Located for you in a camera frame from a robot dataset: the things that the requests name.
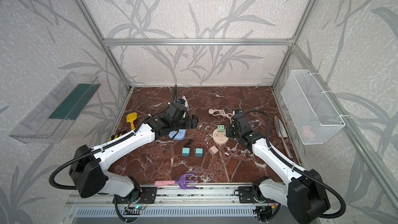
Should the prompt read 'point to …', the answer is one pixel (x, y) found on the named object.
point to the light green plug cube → (221, 128)
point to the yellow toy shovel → (130, 117)
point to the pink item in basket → (306, 129)
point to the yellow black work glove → (117, 135)
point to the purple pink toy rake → (181, 181)
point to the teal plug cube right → (199, 152)
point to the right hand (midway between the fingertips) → (229, 123)
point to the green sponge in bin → (73, 106)
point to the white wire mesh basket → (314, 118)
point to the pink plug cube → (213, 150)
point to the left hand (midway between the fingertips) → (195, 116)
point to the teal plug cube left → (185, 152)
